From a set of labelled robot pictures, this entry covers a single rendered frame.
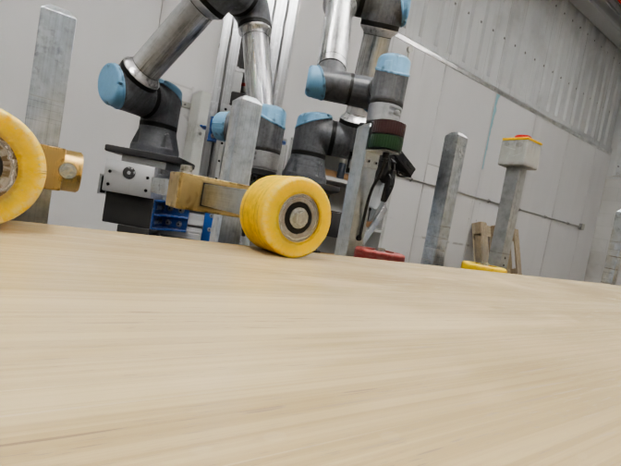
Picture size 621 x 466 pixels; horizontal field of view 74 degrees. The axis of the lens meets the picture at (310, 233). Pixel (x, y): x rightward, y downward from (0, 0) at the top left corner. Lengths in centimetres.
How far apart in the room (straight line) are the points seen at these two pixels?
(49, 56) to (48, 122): 7
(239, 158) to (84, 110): 264
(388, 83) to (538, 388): 83
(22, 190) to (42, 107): 25
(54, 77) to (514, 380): 54
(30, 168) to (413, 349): 27
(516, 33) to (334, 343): 625
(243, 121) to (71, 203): 264
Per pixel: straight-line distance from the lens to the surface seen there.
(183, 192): 60
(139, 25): 340
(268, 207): 39
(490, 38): 590
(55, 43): 59
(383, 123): 74
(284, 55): 163
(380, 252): 63
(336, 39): 115
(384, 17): 135
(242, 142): 64
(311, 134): 137
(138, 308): 18
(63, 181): 57
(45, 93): 58
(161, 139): 141
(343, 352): 16
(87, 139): 322
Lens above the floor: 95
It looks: 3 degrees down
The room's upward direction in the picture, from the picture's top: 10 degrees clockwise
